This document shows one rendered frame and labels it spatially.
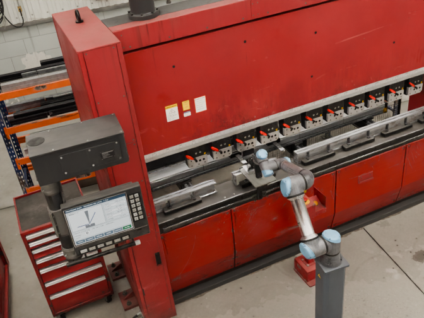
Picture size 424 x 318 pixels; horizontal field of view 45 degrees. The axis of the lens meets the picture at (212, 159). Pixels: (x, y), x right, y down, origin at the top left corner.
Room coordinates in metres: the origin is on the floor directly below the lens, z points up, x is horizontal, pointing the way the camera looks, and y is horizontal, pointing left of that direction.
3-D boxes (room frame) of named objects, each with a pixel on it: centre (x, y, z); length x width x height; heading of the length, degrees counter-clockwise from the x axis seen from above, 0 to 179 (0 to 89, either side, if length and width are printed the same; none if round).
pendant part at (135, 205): (2.39, 0.65, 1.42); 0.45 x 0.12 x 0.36; 107
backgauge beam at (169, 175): (3.78, -0.55, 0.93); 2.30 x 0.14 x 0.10; 111
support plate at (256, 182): (3.21, -0.33, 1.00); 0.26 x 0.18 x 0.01; 21
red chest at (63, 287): (3.15, 1.25, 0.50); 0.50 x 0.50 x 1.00; 21
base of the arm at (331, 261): (2.46, -0.70, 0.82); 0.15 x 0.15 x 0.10
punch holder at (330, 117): (3.62, -1.01, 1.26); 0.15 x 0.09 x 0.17; 111
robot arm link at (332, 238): (2.46, -0.69, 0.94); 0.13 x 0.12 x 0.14; 109
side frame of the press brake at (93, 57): (3.17, 0.69, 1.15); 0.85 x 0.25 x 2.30; 21
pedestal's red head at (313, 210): (3.12, -0.71, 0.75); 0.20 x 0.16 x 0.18; 112
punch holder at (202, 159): (3.20, 0.12, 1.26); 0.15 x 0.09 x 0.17; 111
